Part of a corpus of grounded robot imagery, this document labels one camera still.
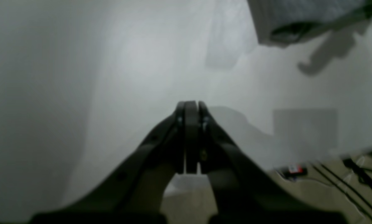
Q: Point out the viewer-left left gripper left finger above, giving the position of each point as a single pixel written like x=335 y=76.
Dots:
x=133 y=192

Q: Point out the viewer-left left gripper right finger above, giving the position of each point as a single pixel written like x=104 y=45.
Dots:
x=243 y=193

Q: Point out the grey T-shirt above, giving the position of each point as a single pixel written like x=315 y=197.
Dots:
x=285 y=22

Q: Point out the red and white floor tag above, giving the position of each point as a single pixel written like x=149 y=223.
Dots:
x=292 y=172

